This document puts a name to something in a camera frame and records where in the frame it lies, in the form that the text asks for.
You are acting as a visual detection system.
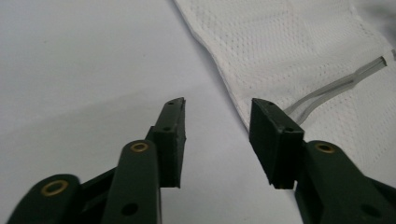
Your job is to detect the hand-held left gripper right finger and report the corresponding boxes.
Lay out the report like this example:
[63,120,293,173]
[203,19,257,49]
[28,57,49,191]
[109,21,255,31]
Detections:
[248,97,305,190]

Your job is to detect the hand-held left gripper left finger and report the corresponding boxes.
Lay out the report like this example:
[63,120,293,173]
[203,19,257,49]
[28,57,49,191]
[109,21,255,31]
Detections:
[145,96,187,189]

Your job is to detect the white mesh garment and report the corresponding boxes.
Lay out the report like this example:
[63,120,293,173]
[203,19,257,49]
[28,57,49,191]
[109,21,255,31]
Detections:
[172,0,396,188]

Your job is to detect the grey drawstring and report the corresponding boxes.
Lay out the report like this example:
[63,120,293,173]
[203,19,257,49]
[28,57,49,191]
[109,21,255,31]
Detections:
[283,55,389,125]

